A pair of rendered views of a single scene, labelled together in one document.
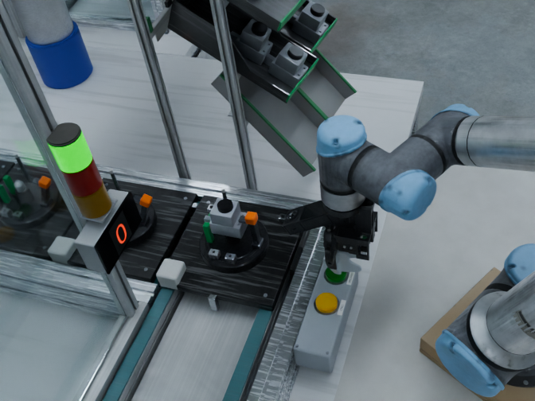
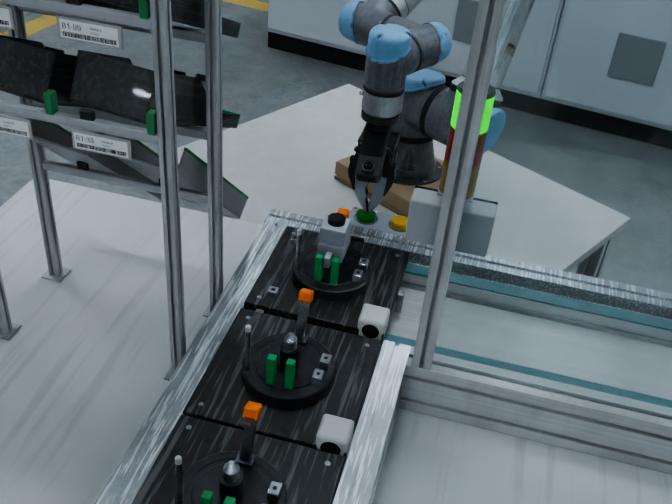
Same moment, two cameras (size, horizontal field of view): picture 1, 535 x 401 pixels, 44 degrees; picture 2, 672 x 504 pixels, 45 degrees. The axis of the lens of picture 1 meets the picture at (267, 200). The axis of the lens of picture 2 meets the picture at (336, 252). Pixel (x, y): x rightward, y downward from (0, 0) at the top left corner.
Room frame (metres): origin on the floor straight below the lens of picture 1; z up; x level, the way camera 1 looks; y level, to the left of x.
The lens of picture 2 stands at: (1.14, 1.16, 1.84)
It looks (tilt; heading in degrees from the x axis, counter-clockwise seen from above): 36 degrees down; 256
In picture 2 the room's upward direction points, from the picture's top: 6 degrees clockwise
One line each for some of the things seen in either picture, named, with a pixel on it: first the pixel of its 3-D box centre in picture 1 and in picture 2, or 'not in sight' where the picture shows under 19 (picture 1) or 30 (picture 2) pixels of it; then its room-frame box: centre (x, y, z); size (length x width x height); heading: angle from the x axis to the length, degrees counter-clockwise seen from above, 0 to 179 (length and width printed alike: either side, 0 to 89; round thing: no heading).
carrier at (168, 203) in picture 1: (119, 211); (289, 353); (0.97, 0.31, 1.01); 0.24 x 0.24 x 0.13; 64
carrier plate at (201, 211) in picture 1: (236, 248); (330, 279); (0.86, 0.08, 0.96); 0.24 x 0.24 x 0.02; 64
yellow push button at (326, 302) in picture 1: (326, 303); (400, 224); (0.69, -0.08, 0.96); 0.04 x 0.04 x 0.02
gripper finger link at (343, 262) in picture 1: (345, 265); (379, 188); (0.73, -0.12, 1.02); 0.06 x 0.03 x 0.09; 64
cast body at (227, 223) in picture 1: (222, 215); (333, 237); (0.87, 0.09, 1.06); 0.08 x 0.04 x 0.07; 64
